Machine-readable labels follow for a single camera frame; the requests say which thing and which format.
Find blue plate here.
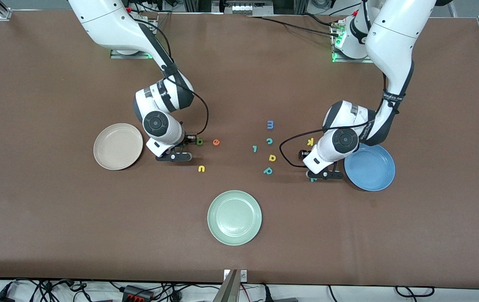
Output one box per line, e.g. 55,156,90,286
344,143,396,192

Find beige brown plate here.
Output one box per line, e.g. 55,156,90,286
93,123,144,171

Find brown table cover sheet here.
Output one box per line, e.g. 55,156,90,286
0,10,479,290

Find pale green plate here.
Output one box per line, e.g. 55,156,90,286
207,190,263,246

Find silver control device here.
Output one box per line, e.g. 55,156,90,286
212,0,274,16

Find black power strip red switches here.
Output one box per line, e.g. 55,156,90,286
121,285,155,301

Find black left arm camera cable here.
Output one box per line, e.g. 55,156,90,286
279,120,376,168

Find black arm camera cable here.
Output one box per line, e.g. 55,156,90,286
279,120,376,168
128,8,210,137

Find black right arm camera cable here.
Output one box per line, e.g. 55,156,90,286
128,8,210,137

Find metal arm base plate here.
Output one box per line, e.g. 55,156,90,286
331,19,376,63
110,49,153,59

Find black cable on table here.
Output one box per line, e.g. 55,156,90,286
300,13,344,27
246,15,341,38

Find grey metal camera post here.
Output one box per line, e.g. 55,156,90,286
213,270,240,302

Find black looped floor cable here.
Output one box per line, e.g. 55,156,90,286
395,286,435,298

